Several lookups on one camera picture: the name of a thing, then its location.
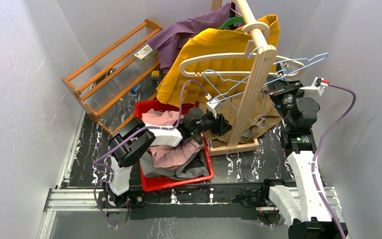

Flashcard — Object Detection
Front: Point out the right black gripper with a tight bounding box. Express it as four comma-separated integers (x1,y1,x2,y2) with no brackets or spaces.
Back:
266,75,305,129

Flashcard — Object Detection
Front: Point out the khaki tan garment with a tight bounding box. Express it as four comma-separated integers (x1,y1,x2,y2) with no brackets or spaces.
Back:
203,94,282,147

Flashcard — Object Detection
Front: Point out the beige plastic hanger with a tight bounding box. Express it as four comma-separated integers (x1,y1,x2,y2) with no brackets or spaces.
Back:
179,21,307,78

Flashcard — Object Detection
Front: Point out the grey pleated skirt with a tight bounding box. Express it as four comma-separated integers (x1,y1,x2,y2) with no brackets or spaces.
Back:
140,134,209,180

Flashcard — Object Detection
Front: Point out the pink ruffled garment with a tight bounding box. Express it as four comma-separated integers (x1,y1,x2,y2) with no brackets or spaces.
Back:
142,109,201,169

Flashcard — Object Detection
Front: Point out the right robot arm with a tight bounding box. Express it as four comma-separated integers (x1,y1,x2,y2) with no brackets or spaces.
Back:
260,76,348,239

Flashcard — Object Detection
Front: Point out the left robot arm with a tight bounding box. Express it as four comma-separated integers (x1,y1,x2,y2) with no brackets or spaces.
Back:
103,107,232,207

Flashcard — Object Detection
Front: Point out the green hanger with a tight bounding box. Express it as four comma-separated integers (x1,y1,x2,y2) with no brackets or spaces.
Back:
219,15,245,30

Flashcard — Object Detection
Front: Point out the wooden clothes rack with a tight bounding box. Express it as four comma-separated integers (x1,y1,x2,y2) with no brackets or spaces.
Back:
210,0,277,155

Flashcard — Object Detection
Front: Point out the mustard yellow garment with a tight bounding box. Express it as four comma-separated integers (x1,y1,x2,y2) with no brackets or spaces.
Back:
157,14,280,107

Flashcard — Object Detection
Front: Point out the small yellow black object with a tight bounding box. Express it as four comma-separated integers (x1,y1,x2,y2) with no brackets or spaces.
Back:
151,70,161,81

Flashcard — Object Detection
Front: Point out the small blue object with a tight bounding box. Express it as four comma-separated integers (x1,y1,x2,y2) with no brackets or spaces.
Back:
130,84,141,95

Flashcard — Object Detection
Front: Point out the purple garment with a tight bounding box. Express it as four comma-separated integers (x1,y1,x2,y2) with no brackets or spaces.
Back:
147,2,236,74

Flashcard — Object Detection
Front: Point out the small white box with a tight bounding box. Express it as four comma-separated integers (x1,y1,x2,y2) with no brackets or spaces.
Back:
134,44,157,62

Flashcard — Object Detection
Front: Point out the orange wooden shoe rack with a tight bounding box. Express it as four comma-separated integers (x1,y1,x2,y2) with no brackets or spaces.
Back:
62,18,162,134

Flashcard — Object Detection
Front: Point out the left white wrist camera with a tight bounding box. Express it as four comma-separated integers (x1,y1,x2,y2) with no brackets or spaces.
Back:
205,94,222,119

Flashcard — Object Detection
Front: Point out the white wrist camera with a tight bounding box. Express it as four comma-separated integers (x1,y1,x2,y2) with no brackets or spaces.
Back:
300,77,330,99
205,94,222,119

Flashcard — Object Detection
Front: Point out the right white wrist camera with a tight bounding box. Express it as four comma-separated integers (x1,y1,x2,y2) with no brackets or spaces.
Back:
300,77,330,99

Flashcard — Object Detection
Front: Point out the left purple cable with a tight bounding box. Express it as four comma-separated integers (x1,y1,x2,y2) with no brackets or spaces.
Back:
92,79,211,228

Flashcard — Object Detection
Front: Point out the purple cable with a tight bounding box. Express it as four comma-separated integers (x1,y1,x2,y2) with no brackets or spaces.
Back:
311,83,357,239
92,79,211,228

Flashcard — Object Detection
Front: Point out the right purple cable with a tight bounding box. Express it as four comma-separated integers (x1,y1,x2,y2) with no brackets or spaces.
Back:
311,83,357,239

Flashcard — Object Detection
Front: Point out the black metal base frame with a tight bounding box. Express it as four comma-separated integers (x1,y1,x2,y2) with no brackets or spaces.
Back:
44,182,284,226

